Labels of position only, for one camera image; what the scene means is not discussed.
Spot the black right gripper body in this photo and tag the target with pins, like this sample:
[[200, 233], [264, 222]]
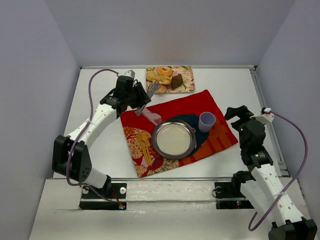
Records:
[[240, 115]]

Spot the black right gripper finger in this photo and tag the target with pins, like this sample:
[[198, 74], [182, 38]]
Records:
[[231, 113], [244, 112]]

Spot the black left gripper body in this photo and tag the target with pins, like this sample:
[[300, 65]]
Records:
[[141, 95]]

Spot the metal tongs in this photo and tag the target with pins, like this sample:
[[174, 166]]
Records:
[[150, 91]]

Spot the jam pastry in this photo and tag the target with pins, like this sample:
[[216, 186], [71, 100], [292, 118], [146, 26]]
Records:
[[162, 79]]

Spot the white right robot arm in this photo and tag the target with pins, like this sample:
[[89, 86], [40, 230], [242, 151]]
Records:
[[261, 185]]

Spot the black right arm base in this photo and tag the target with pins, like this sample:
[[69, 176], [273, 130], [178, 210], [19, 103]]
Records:
[[229, 199]]

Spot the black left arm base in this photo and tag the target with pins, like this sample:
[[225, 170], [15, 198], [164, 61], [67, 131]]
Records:
[[97, 199]]

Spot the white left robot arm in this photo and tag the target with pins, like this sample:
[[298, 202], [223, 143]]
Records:
[[71, 157]]

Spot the small round pale bun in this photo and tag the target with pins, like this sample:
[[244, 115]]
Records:
[[150, 75]]

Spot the sugared round bun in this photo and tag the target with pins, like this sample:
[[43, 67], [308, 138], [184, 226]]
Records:
[[161, 89]]

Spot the lavender plastic cup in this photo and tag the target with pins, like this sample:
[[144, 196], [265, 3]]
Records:
[[206, 122]]

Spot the brown chocolate croissant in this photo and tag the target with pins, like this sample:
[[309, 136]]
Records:
[[176, 81]]

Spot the red patterned cloth mat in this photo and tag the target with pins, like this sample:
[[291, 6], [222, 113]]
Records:
[[187, 109]]

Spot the floral rectangular tray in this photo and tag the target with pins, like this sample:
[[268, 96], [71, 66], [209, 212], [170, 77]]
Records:
[[188, 85]]

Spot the silver metal plate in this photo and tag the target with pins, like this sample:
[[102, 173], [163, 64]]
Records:
[[174, 139]]

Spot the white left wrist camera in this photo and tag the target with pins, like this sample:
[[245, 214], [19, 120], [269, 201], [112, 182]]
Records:
[[130, 73]]

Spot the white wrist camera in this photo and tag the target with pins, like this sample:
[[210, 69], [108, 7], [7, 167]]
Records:
[[265, 118], [130, 73]]

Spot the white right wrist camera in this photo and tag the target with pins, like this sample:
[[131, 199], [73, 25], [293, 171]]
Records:
[[265, 118]]

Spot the glazed ring donut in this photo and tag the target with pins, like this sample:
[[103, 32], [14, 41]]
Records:
[[165, 71]]

